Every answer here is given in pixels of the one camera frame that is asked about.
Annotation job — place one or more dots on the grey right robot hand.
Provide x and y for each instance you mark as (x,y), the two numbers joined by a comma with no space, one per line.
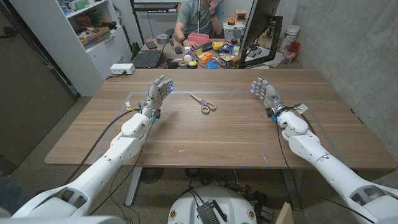
(269,95)

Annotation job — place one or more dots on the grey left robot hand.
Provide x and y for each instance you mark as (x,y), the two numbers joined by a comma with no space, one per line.
(155,96)

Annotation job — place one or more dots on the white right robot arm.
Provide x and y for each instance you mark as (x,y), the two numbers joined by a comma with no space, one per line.
(329,168)

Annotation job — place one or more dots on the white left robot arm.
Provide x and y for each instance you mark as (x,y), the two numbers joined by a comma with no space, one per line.
(102,168)

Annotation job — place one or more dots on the white wrist tag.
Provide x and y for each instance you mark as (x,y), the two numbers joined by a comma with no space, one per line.
(302,109)

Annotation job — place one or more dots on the black laptop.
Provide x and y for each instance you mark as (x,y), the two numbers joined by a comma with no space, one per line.
(147,58)

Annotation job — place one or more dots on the white power box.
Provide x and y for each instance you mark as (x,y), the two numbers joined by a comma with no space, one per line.
(122,68)

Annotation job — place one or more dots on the black phone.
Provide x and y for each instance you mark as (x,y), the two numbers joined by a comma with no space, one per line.
(151,45)

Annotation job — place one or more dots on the red plastic cup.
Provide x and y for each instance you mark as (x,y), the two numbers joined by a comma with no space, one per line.
(293,46)

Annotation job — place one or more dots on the black monitor stand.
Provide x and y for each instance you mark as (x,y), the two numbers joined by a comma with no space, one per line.
(275,40)

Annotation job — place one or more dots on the small orange cup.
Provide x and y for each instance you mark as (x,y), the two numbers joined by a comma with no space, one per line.
(203,60)

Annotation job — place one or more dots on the yellow cup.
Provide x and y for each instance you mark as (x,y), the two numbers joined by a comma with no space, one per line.
(198,51)

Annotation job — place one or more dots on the blue snack package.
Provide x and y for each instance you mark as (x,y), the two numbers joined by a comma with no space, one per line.
(226,48)

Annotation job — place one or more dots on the white canister jar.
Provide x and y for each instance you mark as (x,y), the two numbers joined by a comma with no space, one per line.
(290,35)

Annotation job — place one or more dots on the blue plastic container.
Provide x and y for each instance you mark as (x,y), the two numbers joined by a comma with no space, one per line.
(212,65)

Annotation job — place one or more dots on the orange container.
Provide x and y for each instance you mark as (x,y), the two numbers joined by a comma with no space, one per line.
(208,56)

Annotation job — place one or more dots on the black keyboard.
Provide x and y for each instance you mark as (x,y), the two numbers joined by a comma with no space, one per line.
(206,46)

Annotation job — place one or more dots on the white storage box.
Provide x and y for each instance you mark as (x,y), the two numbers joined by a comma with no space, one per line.
(233,31)

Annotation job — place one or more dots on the pink plastic box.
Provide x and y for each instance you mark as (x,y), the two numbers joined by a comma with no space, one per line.
(198,38)

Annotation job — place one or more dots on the black computer monitor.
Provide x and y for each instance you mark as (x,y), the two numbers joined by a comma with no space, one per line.
(259,18)

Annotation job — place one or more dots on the black round floor fan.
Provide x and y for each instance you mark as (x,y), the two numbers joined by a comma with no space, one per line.
(151,175)

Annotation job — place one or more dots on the orange toy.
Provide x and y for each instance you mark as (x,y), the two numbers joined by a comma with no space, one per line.
(231,21)

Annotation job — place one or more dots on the cardboard box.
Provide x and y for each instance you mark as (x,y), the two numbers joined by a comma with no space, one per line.
(96,37)

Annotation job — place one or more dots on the small brown box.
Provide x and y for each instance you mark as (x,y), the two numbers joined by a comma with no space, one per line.
(240,15)

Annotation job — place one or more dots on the white shelf cabinet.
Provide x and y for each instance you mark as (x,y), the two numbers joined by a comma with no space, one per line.
(77,62)

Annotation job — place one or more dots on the person in green t-shirt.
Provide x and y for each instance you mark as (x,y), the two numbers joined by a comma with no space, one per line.
(196,15)

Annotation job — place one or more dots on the grey table leg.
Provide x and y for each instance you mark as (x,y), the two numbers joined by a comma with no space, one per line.
(133,186)
(291,189)

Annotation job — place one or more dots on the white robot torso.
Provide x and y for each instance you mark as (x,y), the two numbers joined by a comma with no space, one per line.
(230,205)

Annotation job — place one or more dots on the light wooden block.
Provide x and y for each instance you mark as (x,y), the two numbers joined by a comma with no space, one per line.
(285,214)

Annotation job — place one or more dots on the black device on torso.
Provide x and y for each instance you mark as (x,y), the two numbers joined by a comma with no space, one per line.
(206,214)

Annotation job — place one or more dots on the person in blue jeans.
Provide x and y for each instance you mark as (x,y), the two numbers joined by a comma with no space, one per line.
(12,196)

